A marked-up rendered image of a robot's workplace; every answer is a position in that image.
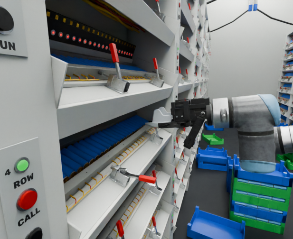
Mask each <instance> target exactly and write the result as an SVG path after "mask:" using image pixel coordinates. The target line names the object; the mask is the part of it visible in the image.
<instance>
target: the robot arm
mask: <svg viewBox="0 0 293 239"><path fill-rule="evenodd" d="M185 100H187V101H185ZM170 111H171V112H170V113H168V112H167V111H166V110H165V108H164V107H159V109H155V110H154V112H153V119H152V120H149V122H147V123H145V125H147V126H149V127H153V128H185V127H189V126H190V127H192V128H191V131H190V133H189V134H188V136H186V137H185V138H184V142H183V143H184V145H183V146H184V147H185V148H187V149H191V147H193V145H195V141H196V140H195V139H196V137H197V135H198V133H199V131H200V129H201V127H202V125H203V123H204V121H205V119H207V123H208V126H212V124H213V125H214V128H215V129H219V128H237V131H238V147H239V162H240V167H241V168H242V169H243V170H245V171H247V172H251V173H258V174H267V173H272V172H274V171H275V166H276V163H275V154H287V153H293V126H286V127H283V126H280V127H277V126H278V125H280V122H281V118H280V116H281V112H280V107H279V104H278V101H277V99H276V98H275V97H274V96H273V95H271V94H257V95H249V96H240V97H231V98H218V99H212V103H210V101H209V97H206V98H197V99H183V100H175V102H171V109H170ZM201 112H205V113H201ZM274 126H275V127H274Z"/></svg>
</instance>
